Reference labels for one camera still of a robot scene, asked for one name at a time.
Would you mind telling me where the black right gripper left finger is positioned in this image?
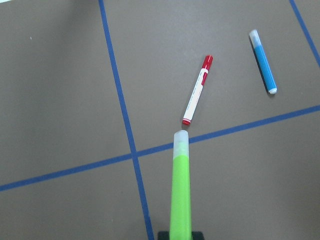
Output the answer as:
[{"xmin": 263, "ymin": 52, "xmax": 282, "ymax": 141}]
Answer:
[{"xmin": 157, "ymin": 231, "xmax": 170, "ymax": 240}]

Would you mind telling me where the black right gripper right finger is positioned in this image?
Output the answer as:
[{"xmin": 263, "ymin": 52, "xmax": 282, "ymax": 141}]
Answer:
[{"xmin": 191, "ymin": 231, "xmax": 205, "ymax": 240}]

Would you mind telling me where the green highlighter pen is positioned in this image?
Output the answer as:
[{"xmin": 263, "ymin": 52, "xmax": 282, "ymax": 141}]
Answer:
[{"xmin": 169, "ymin": 130, "xmax": 193, "ymax": 240}]

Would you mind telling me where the red white marker pen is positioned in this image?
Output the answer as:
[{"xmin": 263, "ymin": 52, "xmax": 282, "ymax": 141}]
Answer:
[{"xmin": 182, "ymin": 55, "xmax": 214, "ymax": 126}]

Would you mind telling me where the blue highlighter pen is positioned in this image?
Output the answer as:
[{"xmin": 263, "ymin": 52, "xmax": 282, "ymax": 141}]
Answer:
[{"xmin": 249, "ymin": 29, "xmax": 278, "ymax": 95}]

